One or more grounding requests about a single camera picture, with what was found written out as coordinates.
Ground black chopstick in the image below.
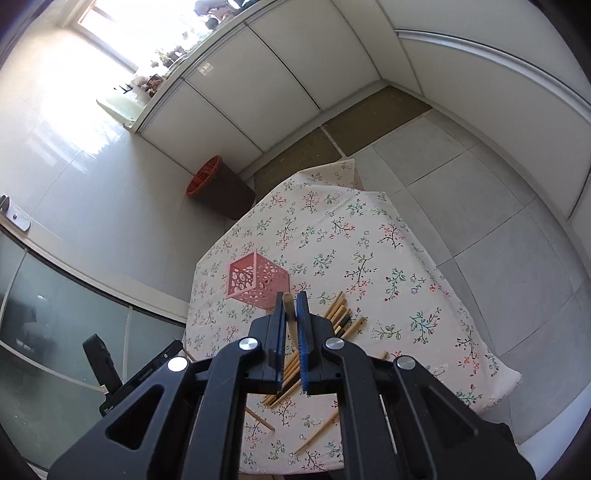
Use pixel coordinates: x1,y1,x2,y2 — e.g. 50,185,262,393
335,309,353,337

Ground white kitchen cabinets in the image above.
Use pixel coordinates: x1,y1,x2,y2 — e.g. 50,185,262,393
133,0,591,222

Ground pink perforated utensil holder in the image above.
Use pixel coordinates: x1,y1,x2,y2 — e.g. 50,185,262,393
225,252,290,309

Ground glass sliding door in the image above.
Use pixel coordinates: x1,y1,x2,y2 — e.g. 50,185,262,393
1,235,184,470

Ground floral tablecloth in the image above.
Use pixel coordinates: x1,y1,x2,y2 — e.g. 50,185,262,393
181,158,523,476

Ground dark red trash bin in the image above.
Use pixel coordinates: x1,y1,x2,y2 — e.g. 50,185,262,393
185,155,256,220

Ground olive floor mat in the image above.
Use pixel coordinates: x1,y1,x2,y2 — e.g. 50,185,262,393
253,128,342,201
325,86,431,156

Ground silver door handle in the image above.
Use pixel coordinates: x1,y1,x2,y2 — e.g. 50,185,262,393
0,194,31,233

